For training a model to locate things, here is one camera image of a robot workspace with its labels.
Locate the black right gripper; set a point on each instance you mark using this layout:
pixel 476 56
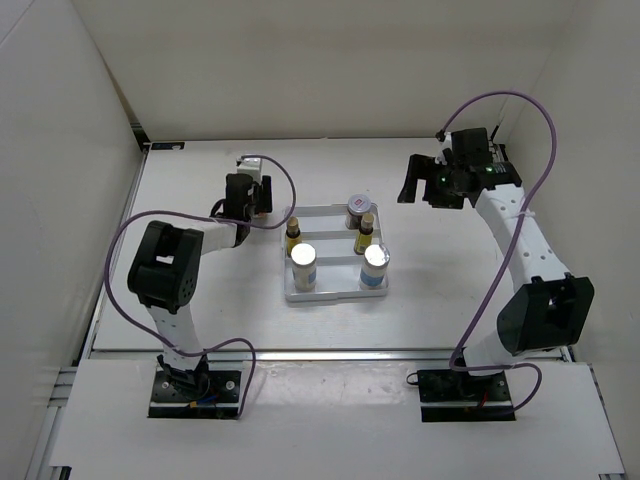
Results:
pixel 419 167

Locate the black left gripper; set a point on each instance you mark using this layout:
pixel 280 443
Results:
pixel 266 194

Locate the yellow bottle tan cap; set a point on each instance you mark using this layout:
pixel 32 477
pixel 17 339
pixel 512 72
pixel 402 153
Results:
pixel 292 234

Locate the white can beige label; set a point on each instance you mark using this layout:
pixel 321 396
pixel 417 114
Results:
pixel 303 257

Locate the brown spice jar white lid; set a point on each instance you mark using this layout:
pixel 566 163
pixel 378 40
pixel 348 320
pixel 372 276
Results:
pixel 357 206

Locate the yellow bottle brown cap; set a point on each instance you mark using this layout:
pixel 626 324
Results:
pixel 365 233

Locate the white can blue label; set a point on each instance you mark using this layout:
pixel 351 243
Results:
pixel 373 271

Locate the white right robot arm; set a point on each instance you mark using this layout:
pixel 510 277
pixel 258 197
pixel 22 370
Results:
pixel 550 305

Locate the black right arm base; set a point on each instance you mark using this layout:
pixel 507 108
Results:
pixel 448 396

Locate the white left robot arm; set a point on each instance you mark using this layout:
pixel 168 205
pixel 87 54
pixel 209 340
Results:
pixel 166 266

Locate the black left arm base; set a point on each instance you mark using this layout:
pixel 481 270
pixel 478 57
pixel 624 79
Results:
pixel 218 397

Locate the white stepped organizer tray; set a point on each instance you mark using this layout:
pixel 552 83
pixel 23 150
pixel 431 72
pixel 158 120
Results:
pixel 338 267

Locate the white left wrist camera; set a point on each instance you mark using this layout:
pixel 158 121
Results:
pixel 251 166

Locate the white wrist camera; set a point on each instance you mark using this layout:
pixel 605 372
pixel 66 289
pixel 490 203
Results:
pixel 251 166
pixel 445 157

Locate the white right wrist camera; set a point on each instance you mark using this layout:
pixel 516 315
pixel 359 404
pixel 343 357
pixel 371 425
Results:
pixel 445 157

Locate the aluminium front rail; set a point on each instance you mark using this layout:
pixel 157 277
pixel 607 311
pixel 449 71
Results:
pixel 302 355

